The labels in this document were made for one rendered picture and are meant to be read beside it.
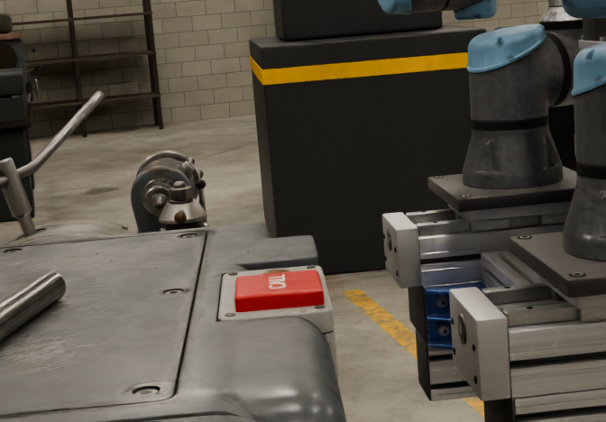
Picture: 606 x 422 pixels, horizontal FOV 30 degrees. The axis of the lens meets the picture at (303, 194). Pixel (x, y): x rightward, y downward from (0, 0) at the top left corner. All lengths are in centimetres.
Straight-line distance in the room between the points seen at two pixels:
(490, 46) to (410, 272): 35
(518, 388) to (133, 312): 55
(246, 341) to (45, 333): 15
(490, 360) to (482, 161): 56
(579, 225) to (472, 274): 48
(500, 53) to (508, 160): 16
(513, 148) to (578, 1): 74
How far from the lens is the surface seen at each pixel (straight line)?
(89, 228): 124
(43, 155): 131
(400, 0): 191
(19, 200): 125
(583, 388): 125
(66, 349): 73
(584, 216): 125
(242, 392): 62
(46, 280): 83
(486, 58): 170
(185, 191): 185
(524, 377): 123
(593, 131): 124
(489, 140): 171
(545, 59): 172
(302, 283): 78
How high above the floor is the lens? 146
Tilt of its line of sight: 10 degrees down
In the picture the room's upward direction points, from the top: 5 degrees counter-clockwise
